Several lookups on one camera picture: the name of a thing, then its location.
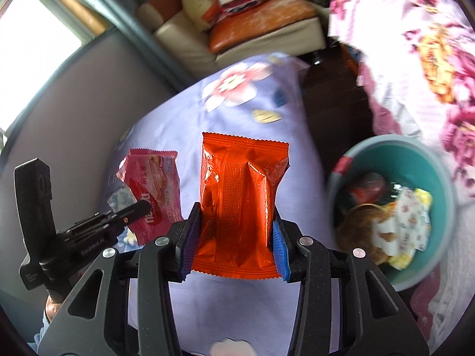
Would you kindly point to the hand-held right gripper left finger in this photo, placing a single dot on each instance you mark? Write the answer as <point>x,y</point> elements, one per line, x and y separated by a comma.
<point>187,244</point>

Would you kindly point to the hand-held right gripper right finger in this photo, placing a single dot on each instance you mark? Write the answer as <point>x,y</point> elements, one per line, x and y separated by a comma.
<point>280,252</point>

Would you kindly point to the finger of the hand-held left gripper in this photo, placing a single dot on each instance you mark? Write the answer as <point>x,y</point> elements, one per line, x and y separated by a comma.
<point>130,213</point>

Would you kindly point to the pink snack wrapper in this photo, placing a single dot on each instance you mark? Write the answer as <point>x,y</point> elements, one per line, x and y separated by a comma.
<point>156,181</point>

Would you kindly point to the orange-red foil packet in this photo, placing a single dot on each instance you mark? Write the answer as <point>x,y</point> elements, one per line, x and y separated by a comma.
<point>233,193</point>

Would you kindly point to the brown paper bowl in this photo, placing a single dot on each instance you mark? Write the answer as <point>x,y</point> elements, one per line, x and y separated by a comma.
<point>360,226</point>

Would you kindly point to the red soda can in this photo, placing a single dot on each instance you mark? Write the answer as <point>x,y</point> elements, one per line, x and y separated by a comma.
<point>367,187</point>

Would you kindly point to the cartoon print face mask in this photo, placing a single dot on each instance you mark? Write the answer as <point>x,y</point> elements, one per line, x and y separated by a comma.
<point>412,215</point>

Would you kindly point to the teal plastic bucket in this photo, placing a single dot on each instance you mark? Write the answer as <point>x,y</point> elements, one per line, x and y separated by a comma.
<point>400,155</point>

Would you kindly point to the person's left hand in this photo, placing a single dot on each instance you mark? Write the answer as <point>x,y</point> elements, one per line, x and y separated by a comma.
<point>54,307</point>

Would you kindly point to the purple floral blanket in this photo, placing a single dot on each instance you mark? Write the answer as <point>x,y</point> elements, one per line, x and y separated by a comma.
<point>237,118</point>

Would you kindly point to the window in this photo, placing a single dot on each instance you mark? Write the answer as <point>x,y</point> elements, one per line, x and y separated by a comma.
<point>29,52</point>

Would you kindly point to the beige leather sofa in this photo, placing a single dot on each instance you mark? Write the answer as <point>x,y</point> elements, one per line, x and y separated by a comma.
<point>178,40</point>

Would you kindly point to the grey-blue curtain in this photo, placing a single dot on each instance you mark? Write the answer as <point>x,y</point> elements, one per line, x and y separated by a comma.
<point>122,18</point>

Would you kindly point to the cream plush cushion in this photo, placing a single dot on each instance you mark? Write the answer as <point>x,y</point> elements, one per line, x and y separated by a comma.
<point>198,7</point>

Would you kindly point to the pink floral quilt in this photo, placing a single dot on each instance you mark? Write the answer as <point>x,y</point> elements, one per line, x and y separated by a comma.
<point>408,63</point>

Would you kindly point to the orange seat cushion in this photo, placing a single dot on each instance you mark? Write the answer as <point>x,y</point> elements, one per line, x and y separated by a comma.
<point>259,18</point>

